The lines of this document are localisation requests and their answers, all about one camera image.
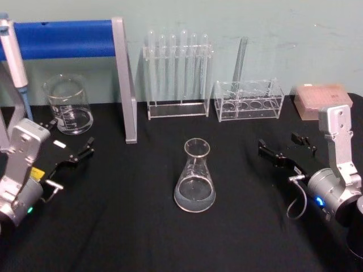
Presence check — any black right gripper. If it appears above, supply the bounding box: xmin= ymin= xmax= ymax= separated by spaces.
xmin=258 ymin=131 xmax=332 ymax=189

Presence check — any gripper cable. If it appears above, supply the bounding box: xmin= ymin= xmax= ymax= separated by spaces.
xmin=285 ymin=173 xmax=310 ymax=220
xmin=39 ymin=178 xmax=65 ymax=203

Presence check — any low clear acrylic tube rack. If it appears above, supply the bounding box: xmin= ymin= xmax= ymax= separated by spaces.
xmin=213 ymin=77 xmax=285 ymax=124

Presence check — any clear test tube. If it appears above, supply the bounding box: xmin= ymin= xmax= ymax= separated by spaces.
xmin=189 ymin=32 xmax=199 ymax=100
xmin=157 ymin=33 xmax=167 ymax=100
xmin=232 ymin=36 xmax=250 ymax=95
xmin=147 ymin=29 xmax=158 ymax=100
xmin=200 ymin=33 xmax=210 ymax=100
xmin=179 ymin=29 xmax=189 ymax=100
xmin=167 ymin=33 xmax=178 ymax=100

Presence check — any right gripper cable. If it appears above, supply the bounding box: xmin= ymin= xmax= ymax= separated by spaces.
xmin=285 ymin=173 xmax=310 ymax=220

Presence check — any tall clear acrylic tube rack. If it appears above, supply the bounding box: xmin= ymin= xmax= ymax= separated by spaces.
xmin=142 ymin=42 xmax=214 ymax=121

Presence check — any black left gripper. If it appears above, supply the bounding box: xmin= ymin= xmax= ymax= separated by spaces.
xmin=29 ymin=118 xmax=96 ymax=188

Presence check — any pink pipette tip box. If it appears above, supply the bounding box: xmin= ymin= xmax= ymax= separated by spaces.
xmin=290 ymin=83 xmax=354 ymax=122

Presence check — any clear glass beaker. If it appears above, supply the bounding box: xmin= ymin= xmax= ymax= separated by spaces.
xmin=42 ymin=74 xmax=95 ymax=135

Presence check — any white and blue pipette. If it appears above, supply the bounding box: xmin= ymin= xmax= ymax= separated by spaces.
xmin=0 ymin=12 xmax=35 ymax=121

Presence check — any blue and grey pipette stand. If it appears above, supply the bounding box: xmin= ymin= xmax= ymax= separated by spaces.
xmin=0 ymin=17 xmax=138 ymax=145

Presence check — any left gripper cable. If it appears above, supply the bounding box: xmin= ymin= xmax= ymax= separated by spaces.
xmin=39 ymin=178 xmax=65 ymax=203

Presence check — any clear glass conical flask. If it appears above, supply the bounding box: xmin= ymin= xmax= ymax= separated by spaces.
xmin=173 ymin=138 xmax=217 ymax=214

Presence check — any black table cloth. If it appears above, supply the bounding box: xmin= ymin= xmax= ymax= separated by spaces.
xmin=0 ymin=92 xmax=363 ymax=272

